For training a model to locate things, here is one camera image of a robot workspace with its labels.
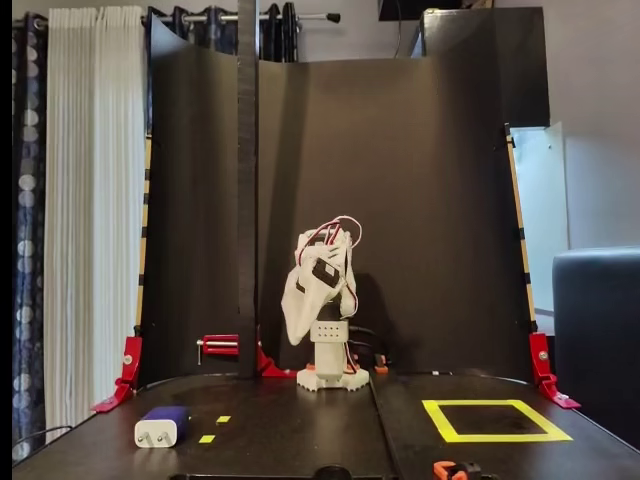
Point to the yellow tape square outline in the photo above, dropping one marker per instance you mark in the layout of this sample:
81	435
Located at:
432	417

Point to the red post base bracket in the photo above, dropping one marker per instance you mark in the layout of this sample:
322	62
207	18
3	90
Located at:
267	368

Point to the blue and white charger block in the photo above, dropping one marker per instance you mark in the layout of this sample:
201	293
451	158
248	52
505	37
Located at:
160	430

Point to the dark blue armchair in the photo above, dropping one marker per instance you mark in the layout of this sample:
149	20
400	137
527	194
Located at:
600	325

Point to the black backdrop board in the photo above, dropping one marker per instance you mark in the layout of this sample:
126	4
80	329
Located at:
400	175

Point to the red corner bracket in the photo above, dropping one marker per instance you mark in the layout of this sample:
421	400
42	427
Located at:
131	360
540	360

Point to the white pleated curtain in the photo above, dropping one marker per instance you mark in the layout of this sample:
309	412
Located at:
90	200

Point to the small yellow tape marker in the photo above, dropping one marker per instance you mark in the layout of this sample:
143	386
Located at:
206	439
223	419

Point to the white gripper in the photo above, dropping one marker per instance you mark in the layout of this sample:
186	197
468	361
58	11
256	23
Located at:
306	304

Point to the dark blue patterned curtain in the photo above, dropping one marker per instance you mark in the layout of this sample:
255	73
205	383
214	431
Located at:
220	36
27	200

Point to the yellow black striped stick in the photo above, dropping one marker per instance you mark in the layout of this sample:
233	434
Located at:
520	225
145	225

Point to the white cabinet door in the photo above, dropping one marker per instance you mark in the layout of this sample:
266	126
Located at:
542	200

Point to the red screw clamp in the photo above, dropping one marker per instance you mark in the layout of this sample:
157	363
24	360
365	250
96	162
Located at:
220	345

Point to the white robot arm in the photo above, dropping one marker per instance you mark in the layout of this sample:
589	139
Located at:
330	365

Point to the orange and black spring clamp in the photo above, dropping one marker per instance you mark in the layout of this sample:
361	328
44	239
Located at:
450	471
382	364
356	368
312	368

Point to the black upright camera post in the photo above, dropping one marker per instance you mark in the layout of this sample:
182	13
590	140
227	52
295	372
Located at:
247	150

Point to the dark wall-mounted screen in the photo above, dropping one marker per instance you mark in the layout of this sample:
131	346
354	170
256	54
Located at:
425	10

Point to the silver curtain rod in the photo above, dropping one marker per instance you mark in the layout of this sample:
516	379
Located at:
310	18

